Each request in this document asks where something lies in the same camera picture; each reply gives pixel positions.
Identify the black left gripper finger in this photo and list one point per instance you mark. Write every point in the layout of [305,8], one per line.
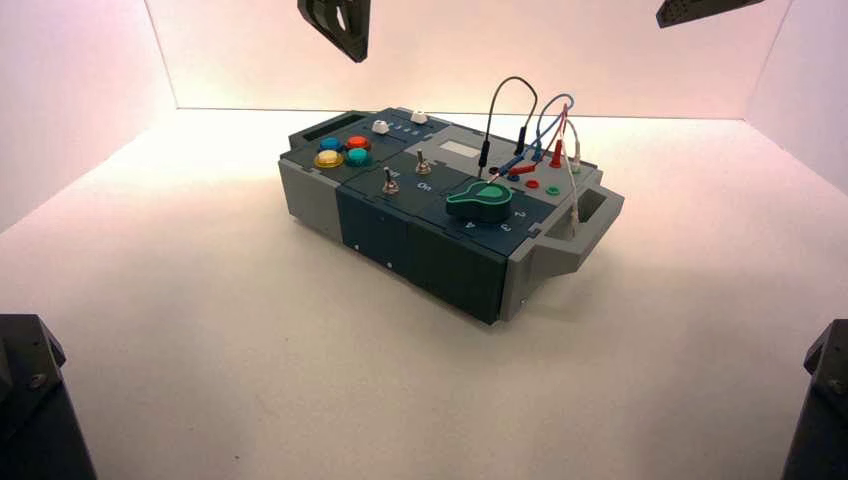
[320,14]

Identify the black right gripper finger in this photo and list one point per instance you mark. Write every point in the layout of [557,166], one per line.
[696,10]

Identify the blue push button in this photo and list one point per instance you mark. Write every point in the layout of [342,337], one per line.
[330,143]

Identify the orange-red push button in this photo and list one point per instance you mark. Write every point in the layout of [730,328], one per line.
[358,142]

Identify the yellow push button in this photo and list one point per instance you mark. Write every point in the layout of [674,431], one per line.
[328,159]

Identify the teal green push button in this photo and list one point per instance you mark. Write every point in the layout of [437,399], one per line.
[358,157]

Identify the white slider cap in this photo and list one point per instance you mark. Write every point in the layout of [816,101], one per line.
[418,117]
[380,126]

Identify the small white display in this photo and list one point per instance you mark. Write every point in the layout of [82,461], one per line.
[460,149]

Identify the grey and blue control box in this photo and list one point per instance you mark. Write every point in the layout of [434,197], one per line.
[397,245]

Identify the green rotary knob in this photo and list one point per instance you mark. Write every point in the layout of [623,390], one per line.
[480,202]

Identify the metal toggle switch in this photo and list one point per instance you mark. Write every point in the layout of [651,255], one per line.
[422,165]
[390,183]

